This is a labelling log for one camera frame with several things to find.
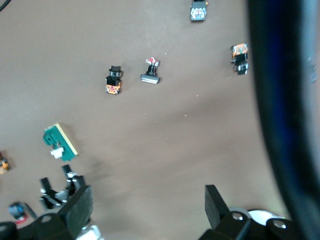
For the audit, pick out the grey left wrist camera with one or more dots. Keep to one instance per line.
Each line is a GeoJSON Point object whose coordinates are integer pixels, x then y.
{"type": "Point", "coordinates": [92, 232]}

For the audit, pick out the green circuit board module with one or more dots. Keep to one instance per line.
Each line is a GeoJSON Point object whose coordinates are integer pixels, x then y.
{"type": "Point", "coordinates": [57, 140]}

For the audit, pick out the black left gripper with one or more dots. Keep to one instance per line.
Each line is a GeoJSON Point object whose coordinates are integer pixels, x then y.
{"type": "Point", "coordinates": [56, 198]}

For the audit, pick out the brown paper table cover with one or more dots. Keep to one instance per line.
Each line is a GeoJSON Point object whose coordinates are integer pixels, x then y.
{"type": "Point", "coordinates": [162, 137]}

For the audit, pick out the red mushroom button orange block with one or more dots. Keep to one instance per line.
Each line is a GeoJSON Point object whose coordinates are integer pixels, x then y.
{"type": "Point", "coordinates": [4, 163]}

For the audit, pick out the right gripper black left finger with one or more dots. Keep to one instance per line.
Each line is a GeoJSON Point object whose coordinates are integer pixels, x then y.
{"type": "Point", "coordinates": [75, 212]}

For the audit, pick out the red mushroom button blue block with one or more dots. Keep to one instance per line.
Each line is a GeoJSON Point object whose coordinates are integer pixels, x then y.
{"type": "Point", "coordinates": [16, 210]}

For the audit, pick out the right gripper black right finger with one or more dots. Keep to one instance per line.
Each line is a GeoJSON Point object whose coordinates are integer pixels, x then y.
{"type": "Point", "coordinates": [215, 207]}

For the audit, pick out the black square-head red switch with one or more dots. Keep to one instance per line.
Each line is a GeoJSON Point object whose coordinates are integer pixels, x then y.
{"type": "Point", "coordinates": [150, 75]}

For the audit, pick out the green mushroom push button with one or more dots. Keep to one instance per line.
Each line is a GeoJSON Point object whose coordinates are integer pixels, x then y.
{"type": "Point", "coordinates": [198, 11]}

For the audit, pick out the black selector switch orange block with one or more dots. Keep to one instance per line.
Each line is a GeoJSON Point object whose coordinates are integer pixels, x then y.
{"type": "Point", "coordinates": [113, 80]}
{"type": "Point", "coordinates": [239, 58]}

